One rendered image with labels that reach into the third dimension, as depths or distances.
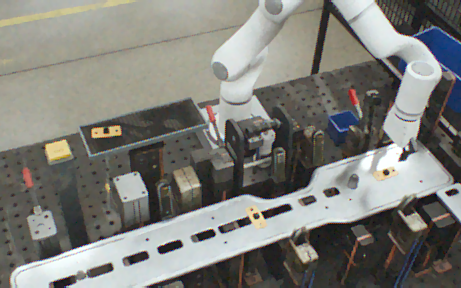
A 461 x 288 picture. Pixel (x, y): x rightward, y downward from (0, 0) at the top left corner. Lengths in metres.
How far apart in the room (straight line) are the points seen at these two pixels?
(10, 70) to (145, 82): 0.84
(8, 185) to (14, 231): 0.22
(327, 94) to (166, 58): 1.54
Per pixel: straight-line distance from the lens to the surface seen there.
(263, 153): 1.95
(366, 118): 2.00
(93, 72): 3.91
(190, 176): 1.82
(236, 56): 2.01
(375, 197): 1.95
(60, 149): 1.82
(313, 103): 2.67
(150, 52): 4.04
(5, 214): 2.30
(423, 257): 2.11
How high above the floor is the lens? 2.45
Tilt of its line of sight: 46 degrees down
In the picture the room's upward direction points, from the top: 4 degrees clockwise
